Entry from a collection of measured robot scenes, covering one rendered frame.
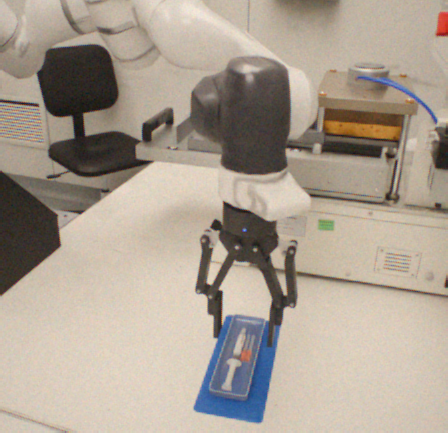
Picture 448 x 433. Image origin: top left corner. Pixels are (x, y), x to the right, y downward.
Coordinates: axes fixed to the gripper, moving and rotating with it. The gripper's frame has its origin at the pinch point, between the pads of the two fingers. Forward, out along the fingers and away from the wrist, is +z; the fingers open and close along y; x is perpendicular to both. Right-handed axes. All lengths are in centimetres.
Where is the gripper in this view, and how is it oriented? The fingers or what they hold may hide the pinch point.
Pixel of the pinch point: (244, 322)
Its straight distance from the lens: 80.2
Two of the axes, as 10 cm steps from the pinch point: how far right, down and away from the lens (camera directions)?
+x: -2.2, 4.1, -8.9
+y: -9.7, -1.1, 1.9
